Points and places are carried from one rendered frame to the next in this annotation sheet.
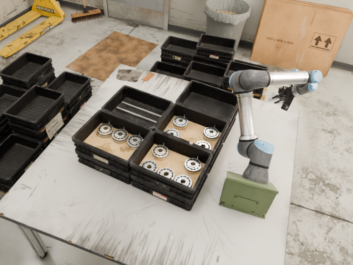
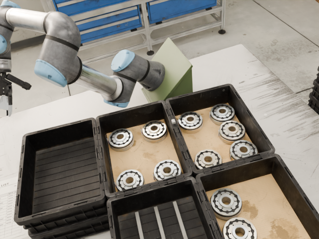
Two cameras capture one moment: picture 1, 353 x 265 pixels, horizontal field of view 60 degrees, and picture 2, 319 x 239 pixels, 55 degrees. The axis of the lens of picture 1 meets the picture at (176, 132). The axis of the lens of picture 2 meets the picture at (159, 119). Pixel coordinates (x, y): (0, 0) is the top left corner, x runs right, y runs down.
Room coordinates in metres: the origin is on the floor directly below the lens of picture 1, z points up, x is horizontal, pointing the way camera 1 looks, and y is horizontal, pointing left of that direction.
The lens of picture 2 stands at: (1.68, 0.60, 1.80)
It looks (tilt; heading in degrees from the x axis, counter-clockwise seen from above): 45 degrees down; 241
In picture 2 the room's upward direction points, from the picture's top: 9 degrees counter-clockwise
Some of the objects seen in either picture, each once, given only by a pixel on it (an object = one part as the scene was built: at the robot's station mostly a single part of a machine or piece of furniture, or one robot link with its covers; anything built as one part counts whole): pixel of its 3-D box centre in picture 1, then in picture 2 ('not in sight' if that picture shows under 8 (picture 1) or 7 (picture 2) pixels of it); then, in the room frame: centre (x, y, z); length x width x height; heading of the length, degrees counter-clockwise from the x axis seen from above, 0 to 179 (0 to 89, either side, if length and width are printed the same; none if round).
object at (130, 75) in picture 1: (128, 74); not in sight; (2.19, 0.46, 0.71); 0.22 x 0.19 x 0.01; 74
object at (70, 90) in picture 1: (69, 99); not in sight; (2.24, 1.06, 0.31); 0.40 x 0.30 x 0.34; 164
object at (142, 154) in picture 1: (171, 164); (214, 133); (1.12, 0.01, 0.87); 0.40 x 0.30 x 0.11; 68
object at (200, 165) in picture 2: (159, 151); (208, 160); (1.22, 0.09, 0.86); 0.10 x 0.10 x 0.01
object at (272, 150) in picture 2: (172, 159); (214, 124); (1.12, 0.01, 0.92); 0.40 x 0.30 x 0.02; 68
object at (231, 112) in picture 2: (183, 182); (222, 112); (1.01, -0.06, 0.86); 0.10 x 0.10 x 0.01
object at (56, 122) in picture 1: (55, 124); not in sight; (1.80, 1.03, 0.41); 0.31 x 0.02 x 0.16; 164
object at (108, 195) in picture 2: (192, 126); (139, 144); (1.40, -0.10, 0.92); 0.40 x 0.30 x 0.02; 68
